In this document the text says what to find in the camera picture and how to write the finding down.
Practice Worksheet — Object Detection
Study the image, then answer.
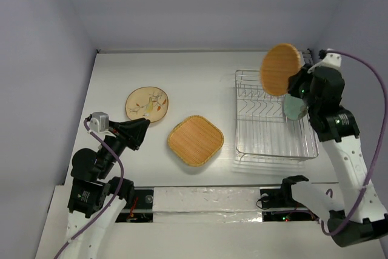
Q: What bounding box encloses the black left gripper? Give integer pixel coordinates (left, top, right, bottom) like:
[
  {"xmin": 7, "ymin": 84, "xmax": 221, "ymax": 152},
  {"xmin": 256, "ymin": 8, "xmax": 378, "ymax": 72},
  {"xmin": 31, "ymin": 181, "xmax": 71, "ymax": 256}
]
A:
[{"xmin": 98, "ymin": 116, "xmax": 150, "ymax": 177}]

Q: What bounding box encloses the small orange woven plate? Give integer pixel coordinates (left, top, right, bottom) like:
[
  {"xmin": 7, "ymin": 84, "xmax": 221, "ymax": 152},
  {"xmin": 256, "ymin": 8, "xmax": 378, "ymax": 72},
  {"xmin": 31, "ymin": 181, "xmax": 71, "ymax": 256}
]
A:
[{"xmin": 260, "ymin": 44, "xmax": 301, "ymax": 96}]

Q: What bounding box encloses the beige leaf pattern plate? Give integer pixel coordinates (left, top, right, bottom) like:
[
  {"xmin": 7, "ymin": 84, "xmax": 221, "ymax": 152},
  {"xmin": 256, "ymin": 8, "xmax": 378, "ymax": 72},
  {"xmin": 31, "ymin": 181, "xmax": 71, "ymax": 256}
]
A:
[{"xmin": 125, "ymin": 87, "xmax": 169, "ymax": 123}]

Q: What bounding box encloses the large orange woven plate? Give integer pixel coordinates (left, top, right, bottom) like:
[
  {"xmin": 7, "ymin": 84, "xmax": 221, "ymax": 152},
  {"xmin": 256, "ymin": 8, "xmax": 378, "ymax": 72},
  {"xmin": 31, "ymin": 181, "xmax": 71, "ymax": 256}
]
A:
[{"xmin": 167, "ymin": 115, "xmax": 224, "ymax": 167}]

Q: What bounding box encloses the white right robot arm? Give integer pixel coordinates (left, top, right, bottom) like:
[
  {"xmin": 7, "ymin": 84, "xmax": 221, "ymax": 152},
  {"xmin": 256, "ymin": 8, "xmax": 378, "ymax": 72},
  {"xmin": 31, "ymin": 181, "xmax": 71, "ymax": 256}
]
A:
[{"xmin": 279, "ymin": 64, "xmax": 387, "ymax": 247}]

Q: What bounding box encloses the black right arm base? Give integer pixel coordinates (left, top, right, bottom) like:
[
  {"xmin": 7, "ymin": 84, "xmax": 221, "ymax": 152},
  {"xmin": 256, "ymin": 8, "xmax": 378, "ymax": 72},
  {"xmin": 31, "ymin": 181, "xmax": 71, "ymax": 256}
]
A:
[{"xmin": 256, "ymin": 175, "xmax": 309, "ymax": 210}]

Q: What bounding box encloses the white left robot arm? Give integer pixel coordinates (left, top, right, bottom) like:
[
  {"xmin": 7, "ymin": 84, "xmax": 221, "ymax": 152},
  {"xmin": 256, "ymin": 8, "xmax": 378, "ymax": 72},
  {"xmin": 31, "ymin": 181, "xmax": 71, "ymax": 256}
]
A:
[{"xmin": 55, "ymin": 112, "xmax": 153, "ymax": 258}]

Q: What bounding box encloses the green flower pattern plate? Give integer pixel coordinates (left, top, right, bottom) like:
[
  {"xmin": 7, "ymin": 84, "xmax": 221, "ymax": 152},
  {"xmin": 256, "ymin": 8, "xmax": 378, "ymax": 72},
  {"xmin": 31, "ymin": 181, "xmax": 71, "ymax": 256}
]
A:
[{"xmin": 283, "ymin": 94, "xmax": 307, "ymax": 121}]

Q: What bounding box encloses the white foam front panel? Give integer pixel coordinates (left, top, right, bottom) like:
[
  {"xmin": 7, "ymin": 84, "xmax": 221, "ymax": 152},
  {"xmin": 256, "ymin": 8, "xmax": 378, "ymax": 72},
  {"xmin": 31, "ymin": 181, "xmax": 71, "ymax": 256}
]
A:
[{"xmin": 152, "ymin": 187, "xmax": 263, "ymax": 224}]

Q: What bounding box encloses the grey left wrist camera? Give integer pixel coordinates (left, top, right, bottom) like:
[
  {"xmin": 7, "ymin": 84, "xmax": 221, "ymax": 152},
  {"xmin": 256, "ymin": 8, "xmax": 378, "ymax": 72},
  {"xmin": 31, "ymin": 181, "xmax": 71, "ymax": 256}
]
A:
[{"xmin": 86, "ymin": 112, "xmax": 109, "ymax": 133}]

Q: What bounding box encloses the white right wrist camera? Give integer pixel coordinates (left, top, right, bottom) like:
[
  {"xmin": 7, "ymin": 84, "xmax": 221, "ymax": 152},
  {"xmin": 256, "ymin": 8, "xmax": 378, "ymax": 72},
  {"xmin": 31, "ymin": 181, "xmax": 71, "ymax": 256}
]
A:
[{"xmin": 316, "ymin": 50, "xmax": 342, "ymax": 71}]

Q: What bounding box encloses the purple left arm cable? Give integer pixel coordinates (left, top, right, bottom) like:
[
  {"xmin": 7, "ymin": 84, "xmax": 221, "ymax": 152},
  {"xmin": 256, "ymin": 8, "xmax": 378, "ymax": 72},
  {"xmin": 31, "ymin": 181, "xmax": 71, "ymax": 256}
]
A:
[{"xmin": 54, "ymin": 116, "xmax": 125, "ymax": 259}]

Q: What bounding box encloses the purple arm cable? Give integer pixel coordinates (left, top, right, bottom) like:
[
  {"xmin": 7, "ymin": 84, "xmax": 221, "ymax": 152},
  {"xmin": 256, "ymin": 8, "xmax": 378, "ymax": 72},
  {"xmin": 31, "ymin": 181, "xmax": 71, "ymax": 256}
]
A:
[
  {"xmin": 320, "ymin": 49, "xmax": 388, "ymax": 237},
  {"xmin": 54, "ymin": 116, "xmax": 125, "ymax": 259}
]

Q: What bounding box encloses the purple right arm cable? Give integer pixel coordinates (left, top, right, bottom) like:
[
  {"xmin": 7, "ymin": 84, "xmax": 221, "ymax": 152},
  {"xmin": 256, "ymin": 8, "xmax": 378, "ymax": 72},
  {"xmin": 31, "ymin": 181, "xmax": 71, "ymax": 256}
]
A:
[{"xmin": 320, "ymin": 49, "xmax": 388, "ymax": 237}]

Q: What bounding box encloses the metal wire dish rack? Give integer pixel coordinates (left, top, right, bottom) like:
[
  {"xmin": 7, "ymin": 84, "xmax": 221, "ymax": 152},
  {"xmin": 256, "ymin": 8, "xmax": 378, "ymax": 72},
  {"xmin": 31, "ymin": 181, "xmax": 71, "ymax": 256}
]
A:
[{"xmin": 235, "ymin": 70, "xmax": 318, "ymax": 161}]

